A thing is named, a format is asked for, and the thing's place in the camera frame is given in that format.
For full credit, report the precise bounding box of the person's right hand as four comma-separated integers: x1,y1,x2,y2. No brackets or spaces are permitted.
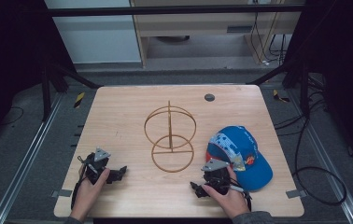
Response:
201,165,251,220

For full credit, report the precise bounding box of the black looped floor cable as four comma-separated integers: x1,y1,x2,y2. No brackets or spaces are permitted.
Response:
291,118,348,207

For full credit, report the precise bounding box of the grey tape piece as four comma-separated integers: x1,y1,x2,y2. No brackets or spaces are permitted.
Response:
50,189,74,199
285,189,308,200

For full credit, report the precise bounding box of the wooden ring hat stand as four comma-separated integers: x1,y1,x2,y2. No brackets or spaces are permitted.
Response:
143,100,197,174

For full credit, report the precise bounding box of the person's left hand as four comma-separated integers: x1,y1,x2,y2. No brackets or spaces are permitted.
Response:
70,167,111,221

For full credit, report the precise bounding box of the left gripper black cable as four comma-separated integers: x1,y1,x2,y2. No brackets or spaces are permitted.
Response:
70,155,89,210

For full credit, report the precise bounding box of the thin black floor cable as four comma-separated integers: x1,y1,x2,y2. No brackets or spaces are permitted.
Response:
0,105,25,127

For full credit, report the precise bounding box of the yellow black striped tape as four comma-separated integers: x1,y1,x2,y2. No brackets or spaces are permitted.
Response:
73,91,86,109
272,89,290,104

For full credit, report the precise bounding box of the dark curtain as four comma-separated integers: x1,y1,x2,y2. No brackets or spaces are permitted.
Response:
285,0,353,174
0,0,76,153

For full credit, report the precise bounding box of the light wooden desk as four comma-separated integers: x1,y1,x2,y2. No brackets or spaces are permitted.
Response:
129,0,307,68

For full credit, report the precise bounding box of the black horizontal frame bar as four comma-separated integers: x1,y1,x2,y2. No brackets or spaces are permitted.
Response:
46,4,307,18

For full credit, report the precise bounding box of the white cabinet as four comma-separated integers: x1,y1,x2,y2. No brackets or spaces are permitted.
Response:
44,0,142,64

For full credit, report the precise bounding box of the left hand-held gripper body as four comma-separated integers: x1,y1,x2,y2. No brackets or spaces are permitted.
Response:
82,147,117,185

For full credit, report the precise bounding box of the aluminium floor rail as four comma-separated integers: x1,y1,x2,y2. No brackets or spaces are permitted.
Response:
285,88,353,224
0,92,64,224

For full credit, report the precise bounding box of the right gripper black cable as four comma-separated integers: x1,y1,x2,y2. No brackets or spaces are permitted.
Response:
241,189,253,213

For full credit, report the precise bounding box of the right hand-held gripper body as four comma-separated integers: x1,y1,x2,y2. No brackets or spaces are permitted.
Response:
200,158,238,196

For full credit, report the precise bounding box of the blue baseball cap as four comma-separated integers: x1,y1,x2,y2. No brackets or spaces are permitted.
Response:
205,125,274,192

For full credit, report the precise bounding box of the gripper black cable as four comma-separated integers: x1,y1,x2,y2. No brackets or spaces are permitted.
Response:
241,189,253,213
70,155,89,210

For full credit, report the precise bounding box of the bundle of hanging desk cables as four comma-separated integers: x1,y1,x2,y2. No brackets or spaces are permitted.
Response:
249,0,290,67

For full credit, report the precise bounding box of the black metal stand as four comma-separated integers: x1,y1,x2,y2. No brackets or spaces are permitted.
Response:
246,57,312,118
40,55,104,123

